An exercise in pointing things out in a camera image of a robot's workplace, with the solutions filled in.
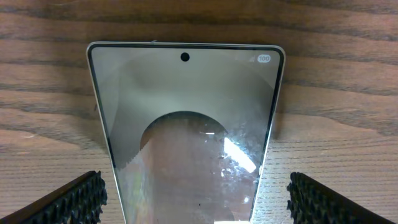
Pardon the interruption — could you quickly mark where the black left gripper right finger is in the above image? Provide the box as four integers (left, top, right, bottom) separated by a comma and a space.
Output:
287, 172, 394, 224

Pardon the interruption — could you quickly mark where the Samsung Galaxy smartphone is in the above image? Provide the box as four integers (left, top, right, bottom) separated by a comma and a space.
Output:
86, 42, 285, 223

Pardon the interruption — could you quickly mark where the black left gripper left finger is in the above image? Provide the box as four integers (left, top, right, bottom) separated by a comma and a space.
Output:
1, 170, 108, 224

